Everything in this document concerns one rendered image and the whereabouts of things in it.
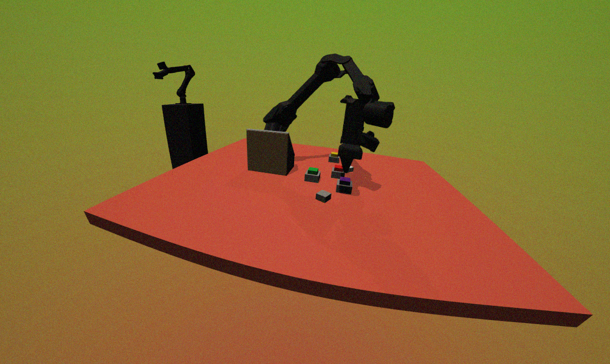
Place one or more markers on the red button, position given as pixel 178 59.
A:
pixel 337 172

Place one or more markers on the green button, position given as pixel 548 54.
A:
pixel 312 175

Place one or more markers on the purple button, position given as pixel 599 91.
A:
pixel 344 185

